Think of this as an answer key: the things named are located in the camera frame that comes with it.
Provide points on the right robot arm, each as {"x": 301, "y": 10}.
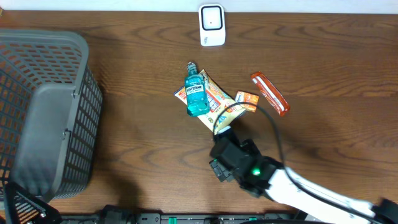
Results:
{"x": 263, "y": 176}

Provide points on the blue mouthwash bottle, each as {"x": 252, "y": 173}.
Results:
{"x": 195, "y": 89}

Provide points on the cream snack bag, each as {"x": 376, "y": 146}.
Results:
{"x": 223, "y": 109}

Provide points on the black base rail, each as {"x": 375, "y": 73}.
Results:
{"x": 156, "y": 218}

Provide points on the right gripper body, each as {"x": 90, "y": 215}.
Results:
{"x": 218, "y": 169}

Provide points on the grey plastic shopping basket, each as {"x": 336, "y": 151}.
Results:
{"x": 50, "y": 112}

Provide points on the red snack bar wrapper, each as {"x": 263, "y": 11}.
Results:
{"x": 271, "y": 93}

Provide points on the small orange packet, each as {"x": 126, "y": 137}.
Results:
{"x": 250, "y": 100}

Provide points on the white barcode scanner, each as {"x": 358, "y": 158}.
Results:
{"x": 212, "y": 25}

